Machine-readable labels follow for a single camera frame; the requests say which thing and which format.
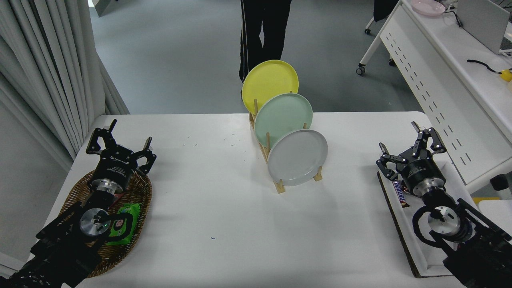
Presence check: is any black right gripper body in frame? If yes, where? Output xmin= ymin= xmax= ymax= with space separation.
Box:
xmin=398 ymin=151 xmax=446 ymax=192

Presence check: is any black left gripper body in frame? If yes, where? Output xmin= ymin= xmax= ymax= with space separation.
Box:
xmin=93 ymin=146 xmax=139 ymax=188

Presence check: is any grey plate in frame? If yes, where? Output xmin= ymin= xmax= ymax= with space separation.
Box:
xmin=267 ymin=129 xmax=328 ymax=186

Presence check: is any wooden plate rack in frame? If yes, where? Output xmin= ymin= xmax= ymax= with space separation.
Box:
xmin=249 ymin=98 xmax=323 ymax=194

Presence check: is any pale green plate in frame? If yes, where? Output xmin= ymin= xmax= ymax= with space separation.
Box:
xmin=254 ymin=93 xmax=313 ymax=149

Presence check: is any pink plate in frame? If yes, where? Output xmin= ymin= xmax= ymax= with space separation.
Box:
xmin=411 ymin=0 xmax=446 ymax=16

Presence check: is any yellow plate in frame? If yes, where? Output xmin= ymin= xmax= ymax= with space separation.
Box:
xmin=242 ymin=60 xmax=299 ymax=116

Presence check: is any small Snickers bar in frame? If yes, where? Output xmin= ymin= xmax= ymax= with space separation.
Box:
xmin=392 ymin=179 xmax=411 ymax=208

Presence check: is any brown wicker basket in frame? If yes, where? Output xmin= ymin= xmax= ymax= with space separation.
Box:
xmin=59 ymin=168 xmax=153 ymax=278

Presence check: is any white cardboard tray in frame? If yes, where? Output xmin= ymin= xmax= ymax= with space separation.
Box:
xmin=377 ymin=160 xmax=480 ymax=278

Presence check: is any green wet wipes pack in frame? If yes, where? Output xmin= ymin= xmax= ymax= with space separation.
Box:
xmin=105 ymin=203 xmax=141 ymax=246

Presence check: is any white perforated desk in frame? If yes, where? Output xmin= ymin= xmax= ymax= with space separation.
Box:
xmin=356 ymin=0 xmax=512 ymax=194

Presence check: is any small white table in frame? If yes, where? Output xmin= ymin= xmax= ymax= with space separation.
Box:
xmin=478 ymin=199 xmax=512 ymax=244

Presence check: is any grey curtain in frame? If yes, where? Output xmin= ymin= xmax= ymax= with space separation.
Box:
xmin=0 ymin=0 xmax=130 ymax=160

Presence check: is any grey laptop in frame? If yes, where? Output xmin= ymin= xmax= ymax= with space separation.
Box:
xmin=456 ymin=0 xmax=512 ymax=55

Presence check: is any person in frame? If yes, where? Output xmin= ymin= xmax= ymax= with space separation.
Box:
xmin=239 ymin=0 xmax=292 ymax=84

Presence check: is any black cable with yellow plug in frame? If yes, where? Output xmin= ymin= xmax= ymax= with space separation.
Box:
xmin=467 ymin=59 xmax=502 ymax=74

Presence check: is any thin black cable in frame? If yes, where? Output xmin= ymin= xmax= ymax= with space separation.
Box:
xmin=443 ymin=10 xmax=463 ymax=28

